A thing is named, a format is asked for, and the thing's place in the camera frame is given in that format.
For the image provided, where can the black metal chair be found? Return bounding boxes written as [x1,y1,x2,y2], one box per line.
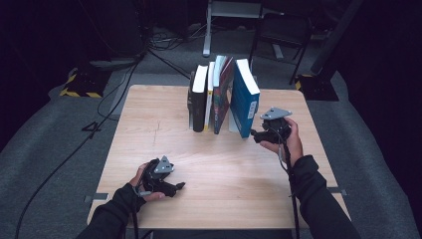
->
[245,12,315,86]

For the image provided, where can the black book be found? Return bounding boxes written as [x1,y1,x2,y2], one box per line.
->
[186,64,210,133]

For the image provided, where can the person's right hand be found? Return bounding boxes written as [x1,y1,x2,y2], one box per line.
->
[259,118,305,167]

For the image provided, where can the grey metal stand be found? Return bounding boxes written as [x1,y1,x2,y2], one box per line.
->
[202,0,285,58]

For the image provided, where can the blue book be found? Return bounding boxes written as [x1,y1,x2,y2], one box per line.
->
[229,58,262,139]

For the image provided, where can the person's left hand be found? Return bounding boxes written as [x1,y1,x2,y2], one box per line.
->
[127,161,167,203]

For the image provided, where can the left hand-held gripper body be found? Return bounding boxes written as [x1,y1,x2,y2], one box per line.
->
[142,154,175,194]

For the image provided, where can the long black floor cable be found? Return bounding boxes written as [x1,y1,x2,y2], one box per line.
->
[13,58,144,239]

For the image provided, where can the right hand-held gripper cable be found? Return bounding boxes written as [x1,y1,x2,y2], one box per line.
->
[275,127,302,239]

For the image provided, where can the grey tape piece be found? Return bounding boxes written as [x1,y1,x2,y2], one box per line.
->
[326,186,348,197]
[84,192,110,204]

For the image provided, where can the grey metal expandable book rack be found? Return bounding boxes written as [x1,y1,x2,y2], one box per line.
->
[188,71,260,134]

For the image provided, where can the left hand-held gripper cable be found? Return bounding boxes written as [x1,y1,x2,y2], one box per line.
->
[129,158,157,239]

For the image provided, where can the hand-held gripper cable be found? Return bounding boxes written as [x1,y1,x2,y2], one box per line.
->
[275,127,302,239]
[129,158,157,239]

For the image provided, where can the dark slanted column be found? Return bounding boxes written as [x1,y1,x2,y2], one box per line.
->
[310,0,366,76]

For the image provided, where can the yellow book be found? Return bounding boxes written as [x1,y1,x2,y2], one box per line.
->
[202,61,216,131]

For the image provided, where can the red illustrated book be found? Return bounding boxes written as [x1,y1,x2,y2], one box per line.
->
[211,54,235,135]

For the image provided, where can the black yellow striped base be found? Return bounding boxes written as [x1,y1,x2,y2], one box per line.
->
[294,73,340,103]
[59,67,112,100]

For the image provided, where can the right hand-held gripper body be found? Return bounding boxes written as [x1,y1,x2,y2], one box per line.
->
[259,106,294,144]

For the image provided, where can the bundle of floor cables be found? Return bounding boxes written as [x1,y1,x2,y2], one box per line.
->
[144,24,207,53]

